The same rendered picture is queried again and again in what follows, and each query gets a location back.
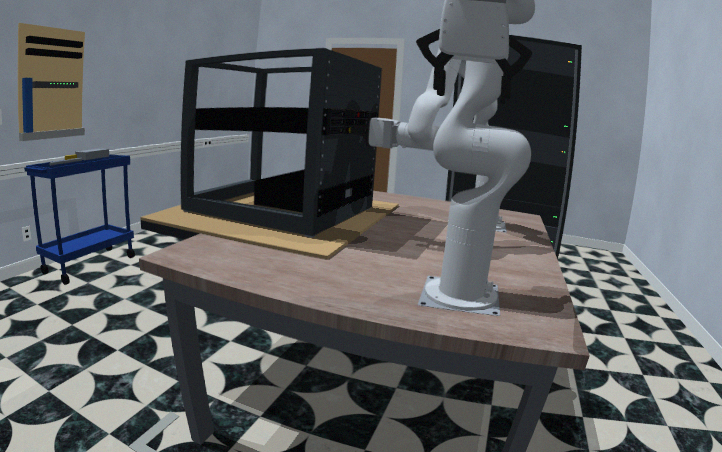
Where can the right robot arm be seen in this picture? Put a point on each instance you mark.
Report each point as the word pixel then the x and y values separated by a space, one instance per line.
pixel 424 112

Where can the tan flat board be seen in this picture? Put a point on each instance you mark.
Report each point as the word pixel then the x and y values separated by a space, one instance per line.
pixel 324 245

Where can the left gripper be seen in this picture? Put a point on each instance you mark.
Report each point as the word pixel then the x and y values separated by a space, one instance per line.
pixel 475 30

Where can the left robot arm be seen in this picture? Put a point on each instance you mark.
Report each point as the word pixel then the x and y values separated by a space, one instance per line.
pixel 501 154

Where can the black metal rack frame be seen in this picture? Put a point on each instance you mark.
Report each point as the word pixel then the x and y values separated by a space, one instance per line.
pixel 339 172

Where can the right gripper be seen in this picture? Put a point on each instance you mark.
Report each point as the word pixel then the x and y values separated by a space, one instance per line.
pixel 375 135

